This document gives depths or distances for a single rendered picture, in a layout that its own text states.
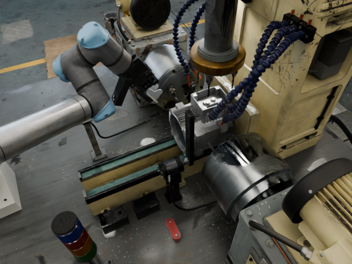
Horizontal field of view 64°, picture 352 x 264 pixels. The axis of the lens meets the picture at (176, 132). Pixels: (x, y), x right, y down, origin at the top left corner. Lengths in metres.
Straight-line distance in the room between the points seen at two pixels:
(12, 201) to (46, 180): 0.17
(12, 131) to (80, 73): 0.25
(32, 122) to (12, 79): 2.86
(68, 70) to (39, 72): 2.71
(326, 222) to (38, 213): 1.04
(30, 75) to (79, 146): 2.22
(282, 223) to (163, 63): 0.78
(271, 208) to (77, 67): 0.64
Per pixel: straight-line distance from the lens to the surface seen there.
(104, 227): 1.11
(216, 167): 0.89
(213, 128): 1.06
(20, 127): 0.74
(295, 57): 0.96
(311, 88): 1.09
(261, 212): 0.78
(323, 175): 0.63
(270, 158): 0.88
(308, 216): 0.66
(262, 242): 0.75
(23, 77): 3.58
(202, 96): 1.11
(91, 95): 0.83
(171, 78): 1.20
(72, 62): 0.85
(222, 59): 0.90
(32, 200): 1.35
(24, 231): 1.29
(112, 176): 1.21
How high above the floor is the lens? 1.84
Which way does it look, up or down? 48 degrees down
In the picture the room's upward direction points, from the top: 3 degrees counter-clockwise
